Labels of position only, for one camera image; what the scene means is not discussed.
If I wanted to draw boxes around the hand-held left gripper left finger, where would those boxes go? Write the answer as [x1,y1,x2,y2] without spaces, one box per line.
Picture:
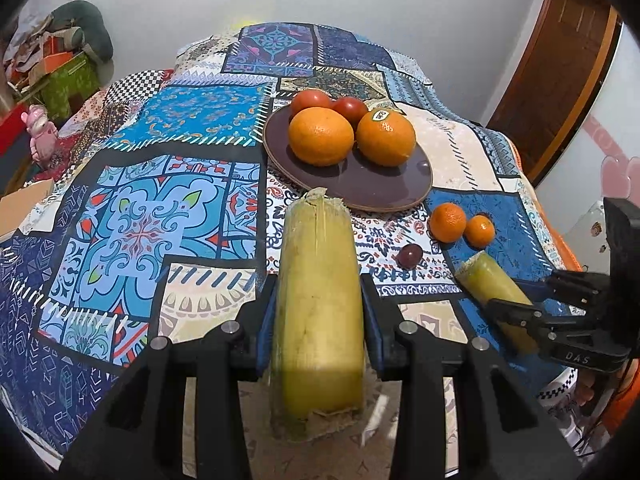
[59,272,278,480]

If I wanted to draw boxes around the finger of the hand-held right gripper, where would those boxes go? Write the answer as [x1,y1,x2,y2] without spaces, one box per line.
[519,270,610,312]
[486,297,592,347]

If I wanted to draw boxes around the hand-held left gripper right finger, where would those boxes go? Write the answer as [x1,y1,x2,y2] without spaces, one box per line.
[360,272,583,480]

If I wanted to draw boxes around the yellow sugarcane piece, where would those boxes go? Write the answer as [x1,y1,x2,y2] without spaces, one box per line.
[454,251,541,356]
[269,187,366,441]

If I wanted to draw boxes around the brown round plate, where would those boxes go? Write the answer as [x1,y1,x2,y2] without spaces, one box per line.
[263,97,434,212]

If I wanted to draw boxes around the large orange with sticker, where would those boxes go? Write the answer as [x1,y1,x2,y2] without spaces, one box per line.
[356,108,417,167]

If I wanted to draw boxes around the plain large orange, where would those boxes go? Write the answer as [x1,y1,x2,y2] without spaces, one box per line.
[288,106,356,167]

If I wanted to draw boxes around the red tomato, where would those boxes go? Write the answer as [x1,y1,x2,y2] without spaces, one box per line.
[290,88,333,117]
[332,96,370,128]

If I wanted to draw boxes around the person's right hand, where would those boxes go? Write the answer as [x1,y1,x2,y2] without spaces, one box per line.
[572,372,597,408]

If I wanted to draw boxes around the small tangerine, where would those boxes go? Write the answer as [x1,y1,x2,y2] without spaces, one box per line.
[429,202,467,242]
[464,215,496,249]

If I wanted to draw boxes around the blue patchwork tablecloth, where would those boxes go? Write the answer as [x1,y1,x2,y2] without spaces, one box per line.
[0,21,571,480]

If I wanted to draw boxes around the white wardrobe door pink decals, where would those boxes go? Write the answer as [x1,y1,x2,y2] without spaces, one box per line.
[530,25,640,241]

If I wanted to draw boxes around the brown wooden door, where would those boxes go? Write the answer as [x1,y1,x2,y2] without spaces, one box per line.
[485,0,623,186]

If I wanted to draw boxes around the brown cardboard box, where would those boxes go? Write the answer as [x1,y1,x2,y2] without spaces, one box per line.
[0,177,56,243]

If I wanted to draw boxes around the floral checkered bed sheet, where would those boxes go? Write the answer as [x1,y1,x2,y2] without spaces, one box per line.
[30,67,176,181]

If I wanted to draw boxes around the pink toy figure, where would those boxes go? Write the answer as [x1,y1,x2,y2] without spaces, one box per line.
[22,105,58,161]

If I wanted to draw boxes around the green patterned box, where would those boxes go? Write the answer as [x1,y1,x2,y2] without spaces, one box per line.
[37,52,103,121]

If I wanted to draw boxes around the red box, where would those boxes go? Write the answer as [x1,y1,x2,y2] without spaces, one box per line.
[0,105,38,196]

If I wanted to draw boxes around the orange cardboard box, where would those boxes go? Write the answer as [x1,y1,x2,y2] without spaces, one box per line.
[27,50,83,86]

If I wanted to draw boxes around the green cushion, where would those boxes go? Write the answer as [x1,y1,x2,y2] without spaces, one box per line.
[50,0,115,63]

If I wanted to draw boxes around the pile of papers and boxes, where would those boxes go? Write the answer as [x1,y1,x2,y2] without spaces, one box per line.
[2,10,76,91]

